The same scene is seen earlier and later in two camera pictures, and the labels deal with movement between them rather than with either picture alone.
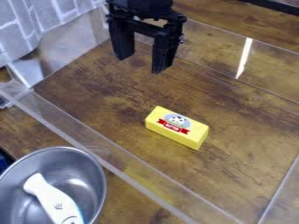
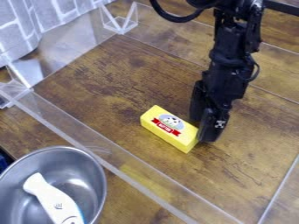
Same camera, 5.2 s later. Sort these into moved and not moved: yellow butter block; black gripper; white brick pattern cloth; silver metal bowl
Moved: yellow butter block; black gripper
Not moved: silver metal bowl; white brick pattern cloth
